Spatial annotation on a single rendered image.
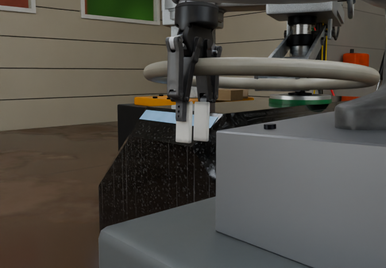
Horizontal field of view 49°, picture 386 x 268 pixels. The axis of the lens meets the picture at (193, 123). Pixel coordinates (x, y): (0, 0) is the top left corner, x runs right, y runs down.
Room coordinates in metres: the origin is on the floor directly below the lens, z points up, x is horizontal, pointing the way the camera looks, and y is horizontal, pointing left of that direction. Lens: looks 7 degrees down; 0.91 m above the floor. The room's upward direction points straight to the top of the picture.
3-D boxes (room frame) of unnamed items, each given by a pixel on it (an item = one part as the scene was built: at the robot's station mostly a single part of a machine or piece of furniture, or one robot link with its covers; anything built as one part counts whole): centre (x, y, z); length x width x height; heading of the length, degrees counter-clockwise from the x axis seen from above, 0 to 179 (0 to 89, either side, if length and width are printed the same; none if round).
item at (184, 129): (0.71, 0.02, 0.83); 0.03 x 0.01 x 0.07; 53
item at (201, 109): (0.75, -0.02, 0.82); 0.03 x 0.01 x 0.07; 53
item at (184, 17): (0.74, -0.01, 0.98); 0.08 x 0.07 x 0.09; 143
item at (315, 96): (1.52, -0.38, 0.82); 0.21 x 0.21 x 0.01
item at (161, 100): (2.29, 0.00, 0.76); 0.49 x 0.49 x 0.05; 41
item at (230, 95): (2.07, -0.13, 0.81); 0.20 x 0.10 x 0.05; 49
